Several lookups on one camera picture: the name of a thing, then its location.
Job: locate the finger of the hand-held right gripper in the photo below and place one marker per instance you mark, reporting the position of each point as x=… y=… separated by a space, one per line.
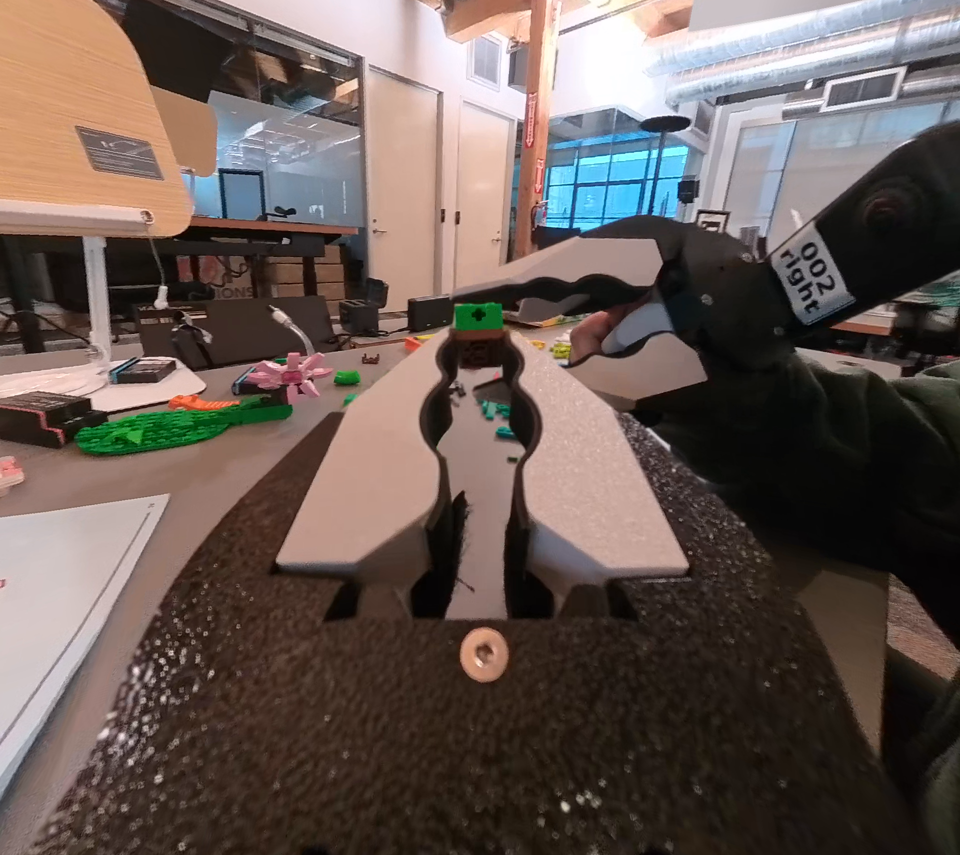
x=660 y=375
x=585 y=262

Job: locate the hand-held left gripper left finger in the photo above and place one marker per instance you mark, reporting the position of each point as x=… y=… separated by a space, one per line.
x=360 y=495

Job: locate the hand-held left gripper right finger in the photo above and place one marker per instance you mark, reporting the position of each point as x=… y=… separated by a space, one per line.
x=600 y=495

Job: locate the green and brown lego assembly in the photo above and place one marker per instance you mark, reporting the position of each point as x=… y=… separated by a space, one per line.
x=478 y=330

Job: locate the person's right forearm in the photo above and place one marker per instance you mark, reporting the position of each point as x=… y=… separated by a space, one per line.
x=787 y=457

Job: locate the group of green lego pieces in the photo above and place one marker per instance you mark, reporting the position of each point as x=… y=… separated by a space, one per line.
x=346 y=379

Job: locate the pile of teal lego pieces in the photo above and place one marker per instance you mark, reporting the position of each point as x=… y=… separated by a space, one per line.
x=499 y=412

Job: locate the pink lego flower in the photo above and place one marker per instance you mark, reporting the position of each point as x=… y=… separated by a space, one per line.
x=292 y=375

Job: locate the black lego connector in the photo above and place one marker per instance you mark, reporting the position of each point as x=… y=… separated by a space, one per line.
x=459 y=390

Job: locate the orange lego plate assembly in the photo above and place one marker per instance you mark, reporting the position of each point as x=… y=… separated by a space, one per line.
x=202 y=403

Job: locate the green lego leaf base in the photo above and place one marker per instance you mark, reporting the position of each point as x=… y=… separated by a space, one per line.
x=172 y=431

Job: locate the pale pink lego piece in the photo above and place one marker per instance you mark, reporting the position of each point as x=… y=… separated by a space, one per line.
x=7 y=476

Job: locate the person's right hand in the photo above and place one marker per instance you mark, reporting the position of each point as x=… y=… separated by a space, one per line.
x=592 y=337

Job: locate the marker tag sign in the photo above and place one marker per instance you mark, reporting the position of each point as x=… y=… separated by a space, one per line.
x=712 y=223

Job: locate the red fire extinguisher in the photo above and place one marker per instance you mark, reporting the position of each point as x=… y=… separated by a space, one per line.
x=537 y=215

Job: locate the tripod with black device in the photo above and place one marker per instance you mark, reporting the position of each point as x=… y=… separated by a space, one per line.
x=688 y=191

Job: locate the cream door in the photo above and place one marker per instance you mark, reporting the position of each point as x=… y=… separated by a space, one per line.
x=403 y=195
x=484 y=187

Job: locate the black floor lamp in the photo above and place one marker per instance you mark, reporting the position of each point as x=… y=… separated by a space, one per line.
x=667 y=124

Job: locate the black box with blue edge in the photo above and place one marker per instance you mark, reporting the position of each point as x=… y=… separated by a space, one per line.
x=241 y=384
x=142 y=370

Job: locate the black charger box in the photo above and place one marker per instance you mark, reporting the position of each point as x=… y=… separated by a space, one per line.
x=430 y=313

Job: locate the black open charging case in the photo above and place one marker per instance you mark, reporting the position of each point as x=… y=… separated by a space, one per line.
x=364 y=307

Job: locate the black rectangular case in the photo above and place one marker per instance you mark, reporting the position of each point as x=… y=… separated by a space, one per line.
x=240 y=330

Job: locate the stack of cardboard boxes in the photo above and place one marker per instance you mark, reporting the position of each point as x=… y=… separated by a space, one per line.
x=300 y=274

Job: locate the wooden top desk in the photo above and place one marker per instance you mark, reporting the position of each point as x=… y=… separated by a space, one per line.
x=285 y=229

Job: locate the white paper sheet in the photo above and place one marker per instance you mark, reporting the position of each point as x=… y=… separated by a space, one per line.
x=67 y=607

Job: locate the dark monitor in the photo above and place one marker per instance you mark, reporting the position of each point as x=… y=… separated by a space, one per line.
x=240 y=193

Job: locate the black box with pink edge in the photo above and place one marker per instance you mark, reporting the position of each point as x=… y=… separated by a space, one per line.
x=45 y=416

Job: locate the person's torso in green jacket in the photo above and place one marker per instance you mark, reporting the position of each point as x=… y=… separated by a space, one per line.
x=930 y=757

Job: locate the wooden post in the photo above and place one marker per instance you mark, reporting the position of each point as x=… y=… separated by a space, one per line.
x=538 y=120

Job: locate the white wall vent grille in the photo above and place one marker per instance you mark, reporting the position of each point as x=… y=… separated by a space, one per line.
x=485 y=60
x=862 y=90

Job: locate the silver ventilation duct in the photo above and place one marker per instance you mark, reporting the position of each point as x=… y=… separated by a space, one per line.
x=787 y=37

